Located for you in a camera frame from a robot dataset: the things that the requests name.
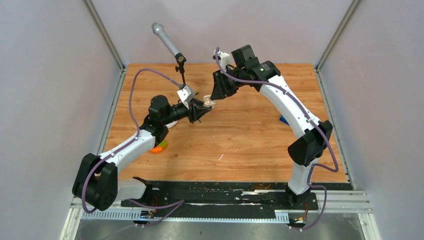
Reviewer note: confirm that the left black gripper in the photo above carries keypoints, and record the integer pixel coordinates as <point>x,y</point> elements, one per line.
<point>196,111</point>

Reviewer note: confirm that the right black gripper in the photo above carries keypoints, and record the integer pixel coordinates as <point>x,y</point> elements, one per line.
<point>220,90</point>

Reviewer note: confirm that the small beige charging case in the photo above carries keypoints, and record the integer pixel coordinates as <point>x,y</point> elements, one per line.
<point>208,102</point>

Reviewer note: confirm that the white earbud charging case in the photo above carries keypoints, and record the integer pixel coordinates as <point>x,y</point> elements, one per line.
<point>172,124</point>

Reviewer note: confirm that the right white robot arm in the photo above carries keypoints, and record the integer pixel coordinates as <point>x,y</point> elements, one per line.
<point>242,68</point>

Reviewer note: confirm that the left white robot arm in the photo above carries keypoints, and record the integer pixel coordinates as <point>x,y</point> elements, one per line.
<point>97,181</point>

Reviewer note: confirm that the green block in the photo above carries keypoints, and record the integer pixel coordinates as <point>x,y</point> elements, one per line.
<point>164,144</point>

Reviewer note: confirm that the black tripod microphone stand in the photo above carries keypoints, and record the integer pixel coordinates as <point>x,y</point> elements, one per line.
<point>180,60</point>

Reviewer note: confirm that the blue object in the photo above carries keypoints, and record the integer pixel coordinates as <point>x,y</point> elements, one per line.
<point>282,119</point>

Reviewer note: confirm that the grey microphone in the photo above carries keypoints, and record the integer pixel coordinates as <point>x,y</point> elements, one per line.
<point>159,30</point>

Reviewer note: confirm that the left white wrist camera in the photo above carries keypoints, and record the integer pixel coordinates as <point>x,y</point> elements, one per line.
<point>186,94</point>

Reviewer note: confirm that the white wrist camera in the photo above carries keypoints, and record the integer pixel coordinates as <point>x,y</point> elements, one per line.
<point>223,59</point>
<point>186,94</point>

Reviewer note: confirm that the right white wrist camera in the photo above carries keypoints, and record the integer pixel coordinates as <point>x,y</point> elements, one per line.
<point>223,59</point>

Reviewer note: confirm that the orange ring toy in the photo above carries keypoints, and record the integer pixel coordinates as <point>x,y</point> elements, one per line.
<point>158,149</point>

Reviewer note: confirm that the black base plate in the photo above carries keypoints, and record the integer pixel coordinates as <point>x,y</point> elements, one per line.
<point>226,200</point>

